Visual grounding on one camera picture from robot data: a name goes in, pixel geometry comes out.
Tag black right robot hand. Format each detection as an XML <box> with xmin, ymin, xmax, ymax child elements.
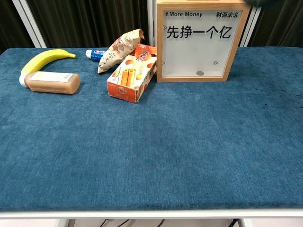
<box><xmin>243</xmin><ymin>0</ymin><xmax>263</xmax><ymax>8</ymax></box>

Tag wooden coin box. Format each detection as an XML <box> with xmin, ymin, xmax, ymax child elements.
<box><xmin>156</xmin><ymin>0</ymin><xmax>251</xmax><ymax>83</ymax></box>

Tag beige orange snack bag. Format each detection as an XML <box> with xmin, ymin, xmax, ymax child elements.
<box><xmin>97</xmin><ymin>28</ymin><xmax>145</xmax><ymax>74</ymax></box>

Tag orange biscuit roll box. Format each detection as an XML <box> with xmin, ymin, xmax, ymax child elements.
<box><xmin>106</xmin><ymin>44</ymin><xmax>158</xmax><ymax>104</ymax></box>

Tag dark pleated curtain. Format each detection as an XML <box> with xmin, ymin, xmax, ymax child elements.
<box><xmin>0</xmin><ymin>0</ymin><xmax>303</xmax><ymax>54</ymax></box>

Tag blue white toothpaste tube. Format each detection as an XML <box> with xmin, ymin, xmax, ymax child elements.
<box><xmin>85</xmin><ymin>49</ymin><xmax>106</xmax><ymax>62</ymax></box>

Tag blue velvet tablecloth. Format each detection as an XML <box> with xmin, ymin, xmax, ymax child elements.
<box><xmin>0</xmin><ymin>46</ymin><xmax>303</xmax><ymax>212</ymax></box>

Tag brown drink plastic bottle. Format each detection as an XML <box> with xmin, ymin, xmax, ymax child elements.
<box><xmin>19</xmin><ymin>71</ymin><xmax>81</xmax><ymax>95</ymax></box>

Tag yellow banana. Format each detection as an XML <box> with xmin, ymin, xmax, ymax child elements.
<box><xmin>21</xmin><ymin>49</ymin><xmax>77</xmax><ymax>76</ymax></box>

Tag white partition frame post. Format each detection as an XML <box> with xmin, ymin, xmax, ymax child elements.
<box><xmin>11</xmin><ymin>0</ymin><xmax>47</xmax><ymax>48</ymax></box>
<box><xmin>239</xmin><ymin>5</ymin><xmax>262</xmax><ymax>47</ymax></box>
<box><xmin>147</xmin><ymin>0</ymin><xmax>158</xmax><ymax>47</ymax></box>

